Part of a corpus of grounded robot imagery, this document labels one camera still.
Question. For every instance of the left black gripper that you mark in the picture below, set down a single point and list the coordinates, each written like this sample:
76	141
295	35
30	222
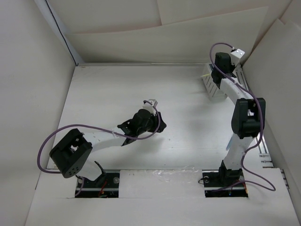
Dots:
155	120

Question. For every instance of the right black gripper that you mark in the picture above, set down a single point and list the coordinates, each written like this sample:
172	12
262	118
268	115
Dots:
232	66

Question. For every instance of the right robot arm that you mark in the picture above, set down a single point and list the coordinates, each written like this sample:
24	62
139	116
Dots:
247	120

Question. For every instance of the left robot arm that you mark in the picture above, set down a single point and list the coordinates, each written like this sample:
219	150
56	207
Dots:
71	153

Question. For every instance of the white two-compartment organizer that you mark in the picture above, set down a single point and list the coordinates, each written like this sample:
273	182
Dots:
215	94

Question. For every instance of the clear light-blue pen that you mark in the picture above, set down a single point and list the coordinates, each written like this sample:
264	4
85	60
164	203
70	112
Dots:
229	144

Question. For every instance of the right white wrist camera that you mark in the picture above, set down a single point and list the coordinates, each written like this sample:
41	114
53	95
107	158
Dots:
236	55

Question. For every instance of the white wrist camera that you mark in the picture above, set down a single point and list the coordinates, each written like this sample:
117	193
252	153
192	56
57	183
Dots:
236	55
149	105

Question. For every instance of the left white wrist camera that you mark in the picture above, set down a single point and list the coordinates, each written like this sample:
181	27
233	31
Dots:
149	105

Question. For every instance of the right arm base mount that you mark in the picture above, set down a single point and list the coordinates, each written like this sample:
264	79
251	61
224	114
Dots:
223	183

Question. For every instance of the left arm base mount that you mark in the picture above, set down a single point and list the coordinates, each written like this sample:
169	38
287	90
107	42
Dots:
105	186

